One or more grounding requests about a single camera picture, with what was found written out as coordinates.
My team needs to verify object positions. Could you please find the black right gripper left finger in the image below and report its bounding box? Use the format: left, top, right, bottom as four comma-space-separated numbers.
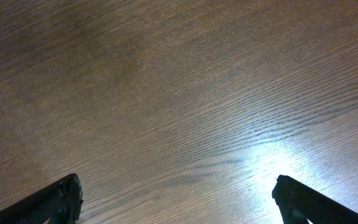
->
0, 174, 83, 224

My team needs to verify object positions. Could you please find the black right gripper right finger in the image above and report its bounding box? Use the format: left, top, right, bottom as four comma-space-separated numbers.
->
272, 175, 358, 224

